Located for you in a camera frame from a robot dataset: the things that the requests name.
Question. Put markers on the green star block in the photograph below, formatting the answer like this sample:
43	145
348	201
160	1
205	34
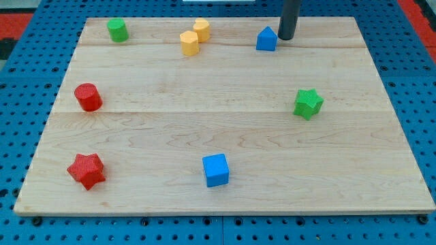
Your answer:
307	103

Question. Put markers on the red star block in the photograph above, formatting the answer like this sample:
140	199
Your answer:
87	170

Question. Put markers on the blue cube block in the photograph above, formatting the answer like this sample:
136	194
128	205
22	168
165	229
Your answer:
216	170

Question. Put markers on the light wooden board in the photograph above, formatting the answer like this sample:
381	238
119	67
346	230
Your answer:
163	112

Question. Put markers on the yellow hexagon block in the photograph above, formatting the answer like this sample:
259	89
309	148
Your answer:
189	43

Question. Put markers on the blue pentagon house block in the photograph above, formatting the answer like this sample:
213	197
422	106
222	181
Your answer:
266	40

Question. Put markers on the yellow heart block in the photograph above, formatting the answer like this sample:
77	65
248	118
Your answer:
202	27

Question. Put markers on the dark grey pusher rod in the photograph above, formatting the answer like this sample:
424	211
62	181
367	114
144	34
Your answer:
288	19

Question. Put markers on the red cylinder block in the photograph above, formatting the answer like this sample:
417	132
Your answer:
88	97

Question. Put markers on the green cylinder block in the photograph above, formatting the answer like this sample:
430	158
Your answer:
117	30

